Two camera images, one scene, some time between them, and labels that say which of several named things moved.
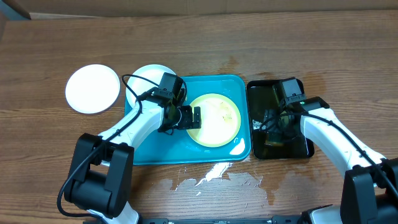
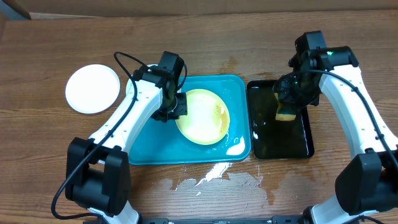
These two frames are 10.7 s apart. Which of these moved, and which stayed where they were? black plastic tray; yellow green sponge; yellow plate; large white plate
Moved: yellow plate; yellow green sponge
Stayed: large white plate; black plastic tray
